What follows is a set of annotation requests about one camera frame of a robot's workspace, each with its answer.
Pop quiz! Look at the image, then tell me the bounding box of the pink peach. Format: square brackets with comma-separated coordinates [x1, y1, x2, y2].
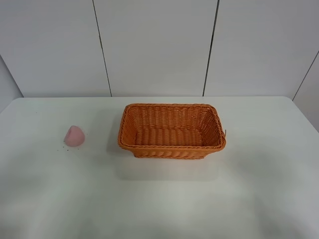
[64, 125, 85, 147]

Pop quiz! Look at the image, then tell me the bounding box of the orange woven basket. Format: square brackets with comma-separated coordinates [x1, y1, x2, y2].
[118, 103, 226, 159]

